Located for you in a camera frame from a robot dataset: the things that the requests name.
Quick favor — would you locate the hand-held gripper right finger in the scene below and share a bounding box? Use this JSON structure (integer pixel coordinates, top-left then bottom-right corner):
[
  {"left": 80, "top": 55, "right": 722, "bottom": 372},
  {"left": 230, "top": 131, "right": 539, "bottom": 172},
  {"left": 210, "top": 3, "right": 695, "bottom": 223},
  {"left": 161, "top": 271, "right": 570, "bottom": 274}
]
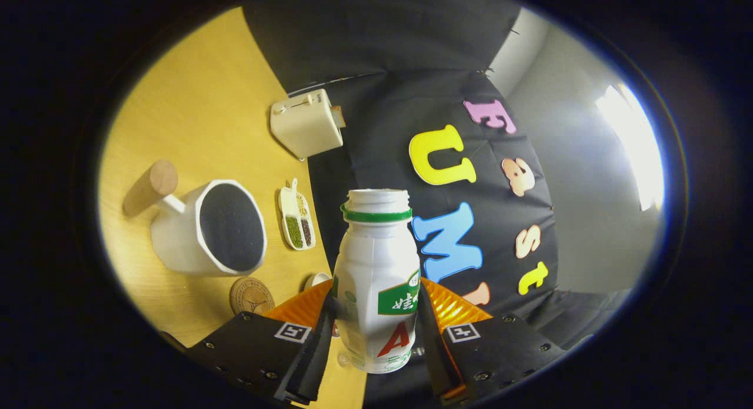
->
[{"left": 417, "top": 278, "right": 568, "bottom": 405}]

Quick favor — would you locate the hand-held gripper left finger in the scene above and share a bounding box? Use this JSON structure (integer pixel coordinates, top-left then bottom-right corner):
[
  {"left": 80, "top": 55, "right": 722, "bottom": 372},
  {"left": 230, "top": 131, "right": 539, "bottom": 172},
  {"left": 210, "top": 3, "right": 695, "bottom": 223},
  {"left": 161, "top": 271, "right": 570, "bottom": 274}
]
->
[{"left": 188, "top": 278, "right": 337, "bottom": 405}]

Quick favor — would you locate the round cork coaster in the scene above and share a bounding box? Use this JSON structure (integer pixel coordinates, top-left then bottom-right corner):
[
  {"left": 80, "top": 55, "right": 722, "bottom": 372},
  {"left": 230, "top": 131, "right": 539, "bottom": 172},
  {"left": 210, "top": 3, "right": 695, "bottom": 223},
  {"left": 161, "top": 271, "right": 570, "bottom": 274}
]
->
[{"left": 229, "top": 277, "right": 275, "bottom": 315}]

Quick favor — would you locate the white juice bottle green label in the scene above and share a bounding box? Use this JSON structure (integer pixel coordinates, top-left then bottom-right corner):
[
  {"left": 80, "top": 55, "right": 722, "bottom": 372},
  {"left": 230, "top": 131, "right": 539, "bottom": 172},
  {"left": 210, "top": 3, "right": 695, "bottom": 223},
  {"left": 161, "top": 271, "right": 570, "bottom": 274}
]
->
[{"left": 332, "top": 189, "right": 422, "bottom": 374}]

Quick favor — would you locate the white cup wooden handle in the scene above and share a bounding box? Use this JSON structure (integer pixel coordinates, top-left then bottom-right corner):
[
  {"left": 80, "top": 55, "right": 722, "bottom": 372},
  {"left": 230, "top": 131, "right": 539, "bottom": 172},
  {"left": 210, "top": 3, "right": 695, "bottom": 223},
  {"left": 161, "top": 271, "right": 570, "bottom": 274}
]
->
[{"left": 122, "top": 159, "right": 268, "bottom": 277}]

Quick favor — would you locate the white divided bean dish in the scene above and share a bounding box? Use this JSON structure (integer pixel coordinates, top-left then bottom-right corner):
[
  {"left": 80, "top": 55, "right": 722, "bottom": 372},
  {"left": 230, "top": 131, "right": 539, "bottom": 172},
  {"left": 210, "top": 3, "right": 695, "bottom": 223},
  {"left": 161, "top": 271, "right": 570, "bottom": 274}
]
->
[{"left": 278, "top": 178, "right": 316, "bottom": 251}]

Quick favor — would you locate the cream toaster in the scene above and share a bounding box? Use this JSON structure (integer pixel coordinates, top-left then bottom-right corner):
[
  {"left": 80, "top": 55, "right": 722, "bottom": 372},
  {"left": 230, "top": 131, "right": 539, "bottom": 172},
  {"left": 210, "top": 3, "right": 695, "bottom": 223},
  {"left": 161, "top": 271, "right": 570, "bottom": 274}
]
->
[{"left": 270, "top": 88, "right": 346, "bottom": 161}]

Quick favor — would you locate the wooden table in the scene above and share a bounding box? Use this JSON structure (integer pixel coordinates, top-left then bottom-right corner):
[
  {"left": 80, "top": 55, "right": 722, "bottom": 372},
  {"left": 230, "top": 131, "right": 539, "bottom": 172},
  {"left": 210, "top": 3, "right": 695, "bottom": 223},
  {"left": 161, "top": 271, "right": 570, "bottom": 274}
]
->
[{"left": 97, "top": 6, "right": 368, "bottom": 409}]

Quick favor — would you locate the ceiling light panel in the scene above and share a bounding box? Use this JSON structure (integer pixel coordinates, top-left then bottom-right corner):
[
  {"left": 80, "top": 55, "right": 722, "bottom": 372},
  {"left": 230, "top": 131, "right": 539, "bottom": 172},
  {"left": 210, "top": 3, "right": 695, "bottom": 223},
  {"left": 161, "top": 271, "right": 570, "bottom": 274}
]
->
[{"left": 595, "top": 82, "right": 665, "bottom": 212}]

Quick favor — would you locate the black backdrop cloth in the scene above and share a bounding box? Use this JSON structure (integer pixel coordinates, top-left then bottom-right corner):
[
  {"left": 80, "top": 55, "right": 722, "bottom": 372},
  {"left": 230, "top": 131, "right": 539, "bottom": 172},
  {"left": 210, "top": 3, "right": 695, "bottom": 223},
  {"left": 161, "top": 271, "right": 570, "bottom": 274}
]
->
[{"left": 241, "top": 0, "right": 633, "bottom": 409}]

